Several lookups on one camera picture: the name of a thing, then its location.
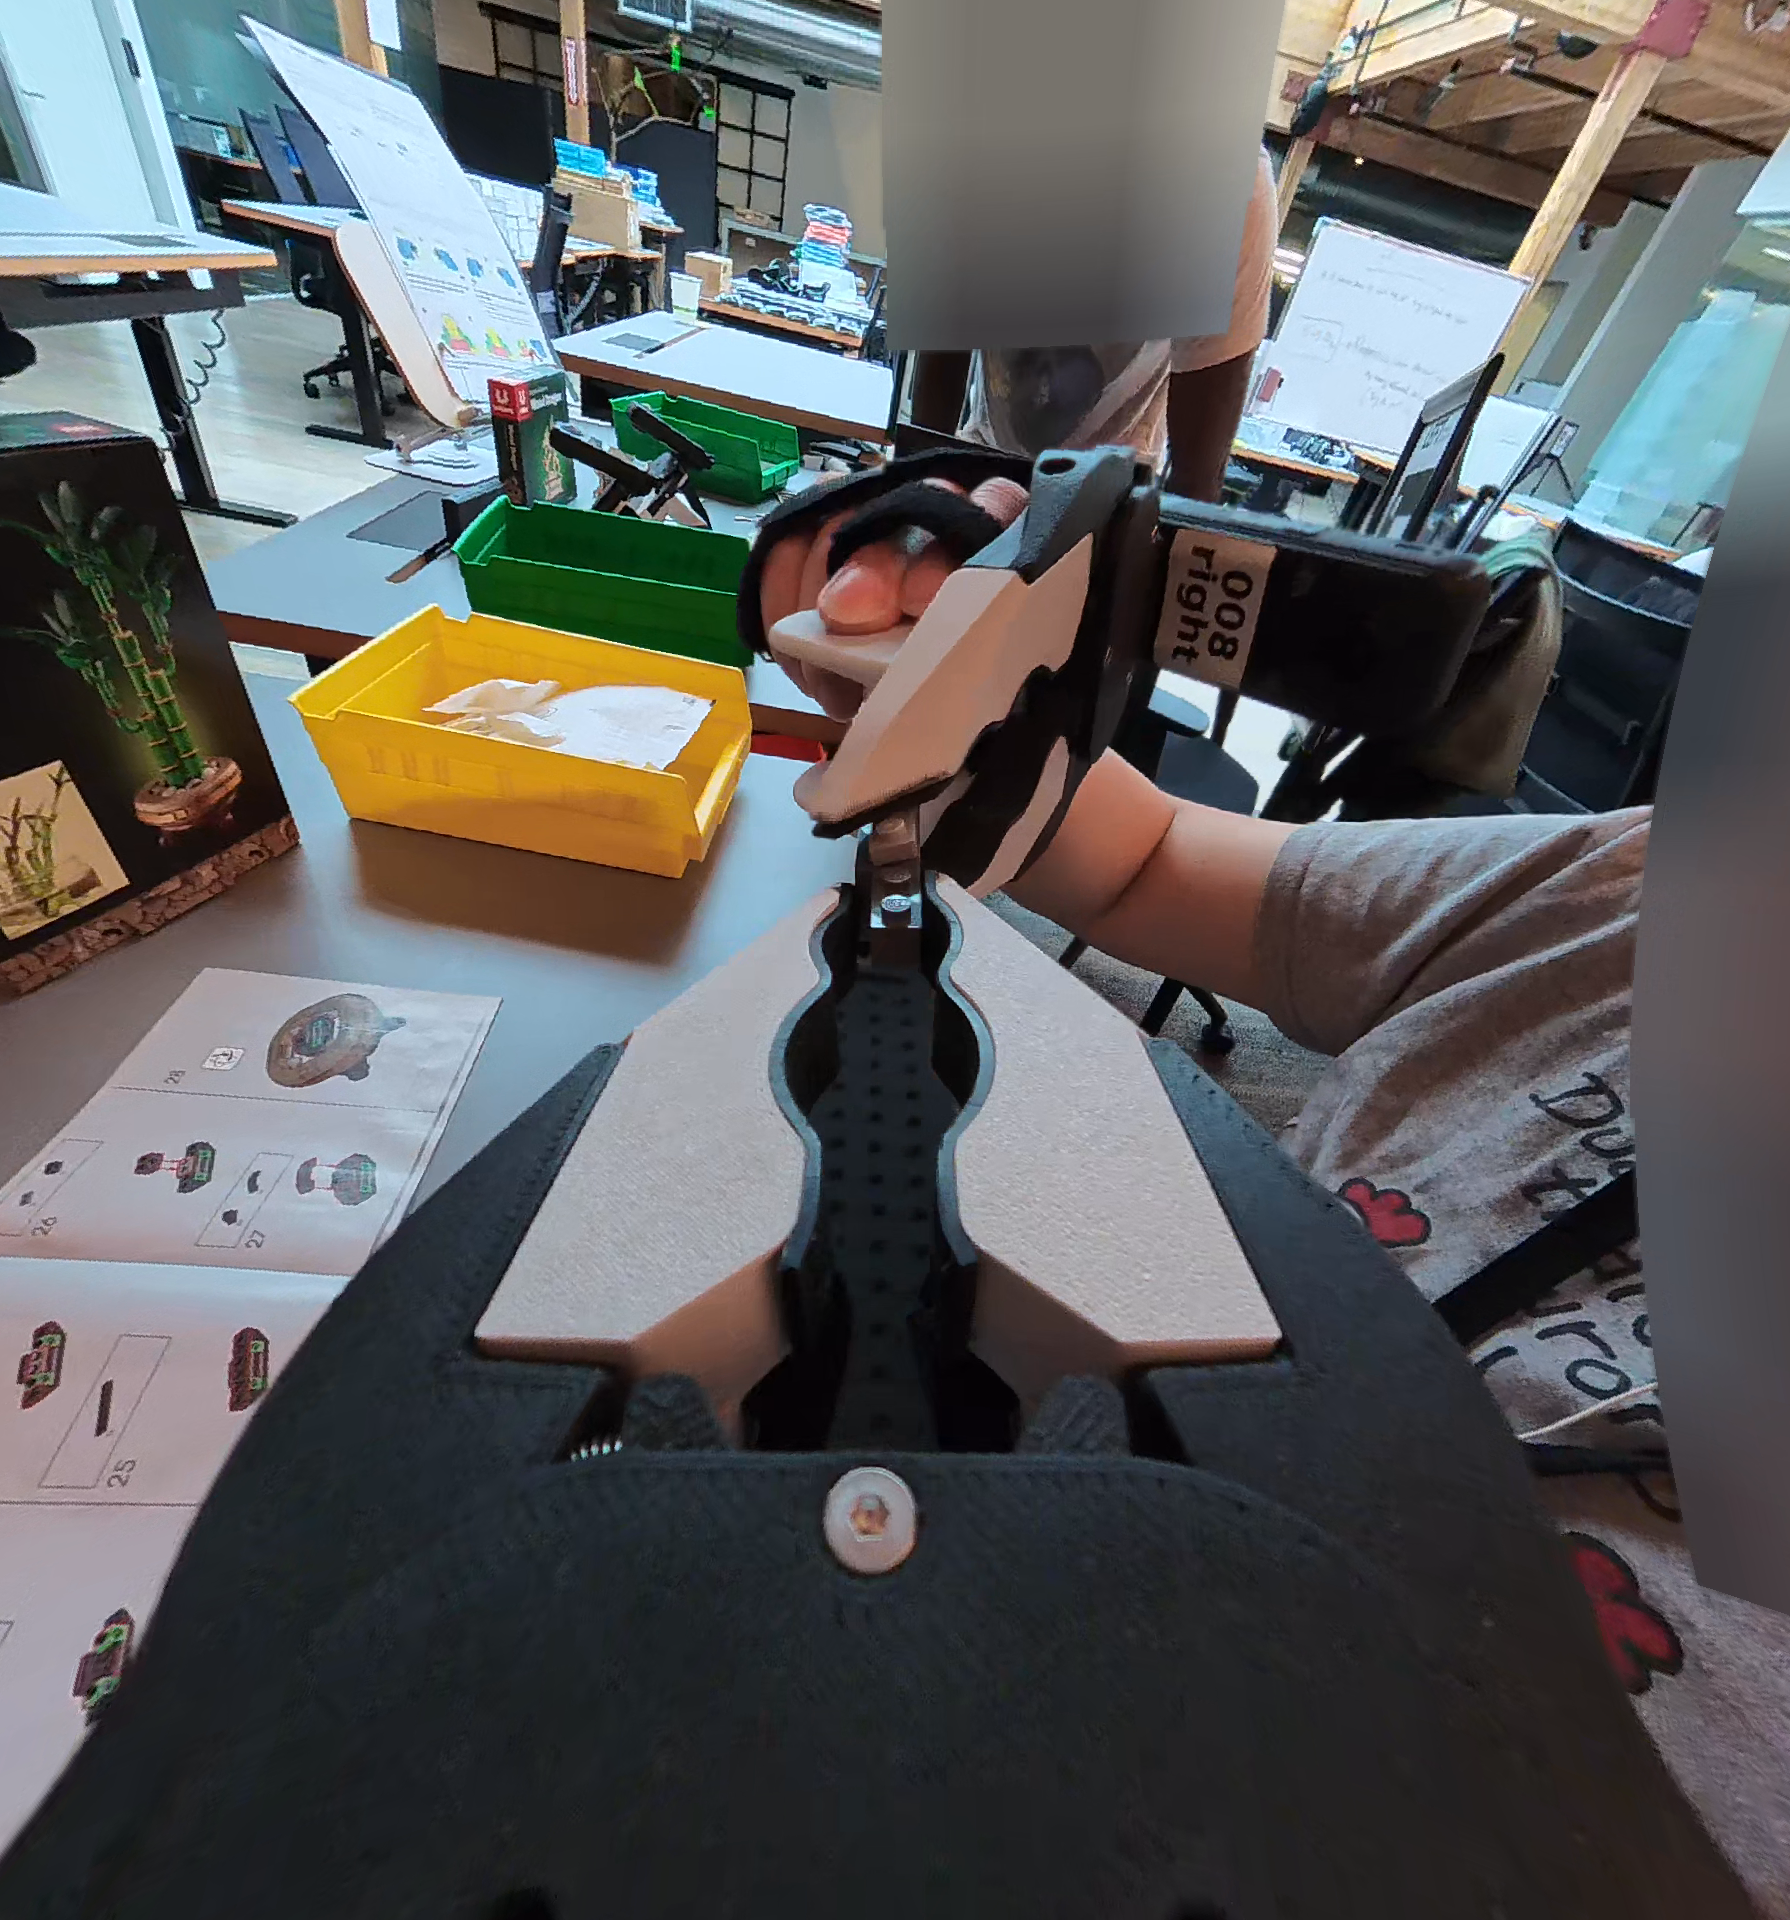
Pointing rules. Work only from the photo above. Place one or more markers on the dark set box red logo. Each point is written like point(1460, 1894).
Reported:
point(530, 442)

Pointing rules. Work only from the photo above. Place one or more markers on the white board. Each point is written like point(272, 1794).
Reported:
point(1390, 331)

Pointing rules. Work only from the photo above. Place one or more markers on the person's right forearm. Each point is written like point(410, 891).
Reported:
point(1150, 884)

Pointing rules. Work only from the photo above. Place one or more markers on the dark grey brick assembly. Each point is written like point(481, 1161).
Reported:
point(891, 924)

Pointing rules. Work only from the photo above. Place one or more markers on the yellow bin with white paper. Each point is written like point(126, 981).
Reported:
point(429, 780)

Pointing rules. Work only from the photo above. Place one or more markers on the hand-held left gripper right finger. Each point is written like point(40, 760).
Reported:
point(1106, 1201)

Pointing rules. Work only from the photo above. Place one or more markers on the instruction booklet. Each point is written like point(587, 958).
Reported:
point(207, 1142)

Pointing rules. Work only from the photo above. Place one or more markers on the small wooden document stand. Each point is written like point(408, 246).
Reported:
point(384, 196)

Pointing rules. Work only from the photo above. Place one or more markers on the white paper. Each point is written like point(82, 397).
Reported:
point(625, 727)
point(490, 703)

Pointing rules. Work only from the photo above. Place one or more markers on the grey table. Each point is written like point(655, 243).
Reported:
point(729, 370)

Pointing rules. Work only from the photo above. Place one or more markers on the person's right hand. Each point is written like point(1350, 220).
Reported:
point(871, 585)

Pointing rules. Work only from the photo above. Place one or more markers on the spare black gripper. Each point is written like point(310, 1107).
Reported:
point(640, 474)

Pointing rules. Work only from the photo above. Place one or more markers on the black perforated mat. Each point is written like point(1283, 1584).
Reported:
point(880, 1201)

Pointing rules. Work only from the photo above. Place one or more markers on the green plastic bin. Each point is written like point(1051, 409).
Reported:
point(714, 451)
point(610, 585)

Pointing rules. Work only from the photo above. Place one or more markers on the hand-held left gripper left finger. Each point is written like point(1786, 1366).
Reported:
point(655, 1201)

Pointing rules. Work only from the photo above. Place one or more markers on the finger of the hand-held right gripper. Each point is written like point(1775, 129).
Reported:
point(1051, 812)
point(956, 689)

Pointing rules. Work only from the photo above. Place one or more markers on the black bamboo set box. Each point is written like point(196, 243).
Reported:
point(70, 677)

